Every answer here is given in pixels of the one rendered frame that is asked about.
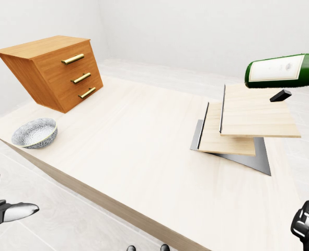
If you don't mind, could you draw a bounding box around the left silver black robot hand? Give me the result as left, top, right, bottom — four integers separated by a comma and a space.
0, 117, 40, 231

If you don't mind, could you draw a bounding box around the wooden slat wine rack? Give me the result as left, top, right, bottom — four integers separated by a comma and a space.
189, 83, 302, 177

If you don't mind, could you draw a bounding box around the green wine bottle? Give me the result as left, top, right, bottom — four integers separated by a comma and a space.
244, 53, 309, 89

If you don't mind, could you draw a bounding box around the grey patterned bowl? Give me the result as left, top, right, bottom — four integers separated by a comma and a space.
11, 118, 59, 150

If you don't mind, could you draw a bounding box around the small wooden cabinet drawer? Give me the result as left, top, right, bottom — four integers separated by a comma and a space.
53, 78, 104, 114

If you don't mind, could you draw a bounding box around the small black block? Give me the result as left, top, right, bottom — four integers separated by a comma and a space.
269, 89, 293, 102

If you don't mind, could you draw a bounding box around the medium wooden cabinet drawer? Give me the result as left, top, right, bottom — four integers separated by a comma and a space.
42, 63, 101, 98

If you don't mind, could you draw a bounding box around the large wooden cabinet drawer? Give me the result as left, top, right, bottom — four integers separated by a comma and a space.
31, 40, 98, 81

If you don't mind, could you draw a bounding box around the wooden cabinet with drawers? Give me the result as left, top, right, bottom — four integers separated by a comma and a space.
0, 35, 104, 114

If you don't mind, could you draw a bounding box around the short brass drawer handle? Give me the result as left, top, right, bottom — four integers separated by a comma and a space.
77, 87, 97, 100

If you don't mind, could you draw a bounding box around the medium brass drawer handle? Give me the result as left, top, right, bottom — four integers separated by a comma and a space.
70, 72, 92, 85

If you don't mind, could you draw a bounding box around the long brass drawer handle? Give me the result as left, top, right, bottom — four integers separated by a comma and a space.
61, 53, 85, 65

